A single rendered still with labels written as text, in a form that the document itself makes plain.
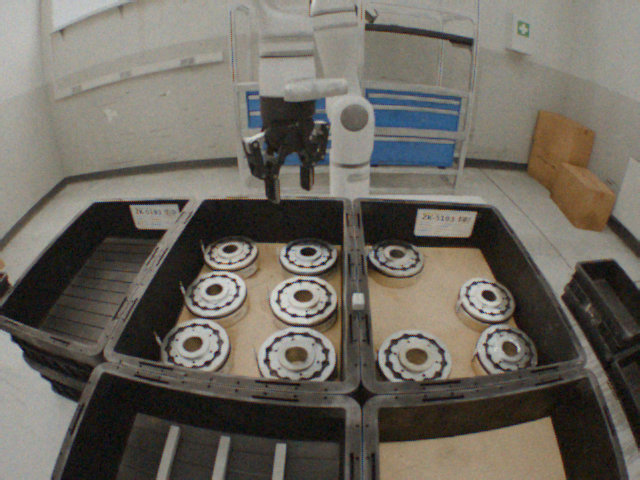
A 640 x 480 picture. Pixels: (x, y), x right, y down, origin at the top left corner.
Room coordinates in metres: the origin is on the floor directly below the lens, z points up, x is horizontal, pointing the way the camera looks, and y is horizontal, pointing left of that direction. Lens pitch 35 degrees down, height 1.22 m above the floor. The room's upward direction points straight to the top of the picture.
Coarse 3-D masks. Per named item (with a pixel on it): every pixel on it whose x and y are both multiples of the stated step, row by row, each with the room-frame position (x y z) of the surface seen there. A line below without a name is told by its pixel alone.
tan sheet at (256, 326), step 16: (272, 256) 0.50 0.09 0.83; (256, 272) 0.45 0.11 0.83; (272, 272) 0.45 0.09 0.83; (256, 288) 0.41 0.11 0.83; (272, 288) 0.41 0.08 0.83; (336, 288) 0.41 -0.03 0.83; (256, 304) 0.37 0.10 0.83; (240, 320) 0.34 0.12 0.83; (256, 320) 0.34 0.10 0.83; (272, 320) 0.34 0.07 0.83; (336, 320) 0.34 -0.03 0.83; (240, 336) 0.30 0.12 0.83; (256, 336) 0.31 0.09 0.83; (336, 336) 0.31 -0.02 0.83; (240, 352) 0.27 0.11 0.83; (256, 352) 0.28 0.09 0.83; (336, 352) 0.28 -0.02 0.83; (240, 368) 0.25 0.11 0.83; (256, 368) 0.25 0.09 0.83
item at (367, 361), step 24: (360, 216) 0.48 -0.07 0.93; (360, 240) 0.41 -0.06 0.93; (360, 264) 0.35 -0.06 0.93; (528, 264) 0.35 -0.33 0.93; (360, 288) 0.31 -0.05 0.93; (360, 312) 0.26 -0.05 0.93; (360, 336) 0.23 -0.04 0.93; (576, 336) 0.19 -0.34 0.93; (360, 360) 0.20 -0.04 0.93; (576, 360) 0.15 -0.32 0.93; (360, 384) 0.17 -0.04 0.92; (384, 384) 0.16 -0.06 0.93; (408, 384) 0.16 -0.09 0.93; (432, 384) 0.16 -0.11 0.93; (456, 384) 0.16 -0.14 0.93; (480, 384) 0.15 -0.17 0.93
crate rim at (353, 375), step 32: (352, 224) 0.46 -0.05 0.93; (160, 256) 0.37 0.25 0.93; (352, 256) 0.37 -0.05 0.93; (352, 288) 0.31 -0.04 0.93; (128, 320) 0.23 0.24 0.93; (352, 320) 0.25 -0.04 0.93; (352, 352) 0.21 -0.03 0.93; (224, 384) 0.16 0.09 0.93; (256, 384) 0.16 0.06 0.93; (288, 384) 0.17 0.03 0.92; (320, 384) 0.17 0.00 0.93; (352, 384) 0.17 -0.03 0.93
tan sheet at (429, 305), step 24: (432, 264) 0.47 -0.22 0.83; (456, 264) 0.47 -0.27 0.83; (480, 264) 0.47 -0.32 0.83; (384, 288) 0.41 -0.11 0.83; (408, 288) 0.41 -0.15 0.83; (432, 288) 0.41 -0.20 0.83; (456, 288) 0.40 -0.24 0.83; (384, 312) 0.35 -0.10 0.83; (408, 312) 0.35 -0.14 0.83; (432, 312) 0.35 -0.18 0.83; (384, 336) 0.30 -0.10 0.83; (456, 336) 0.30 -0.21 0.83; (456, 360) 0.25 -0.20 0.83
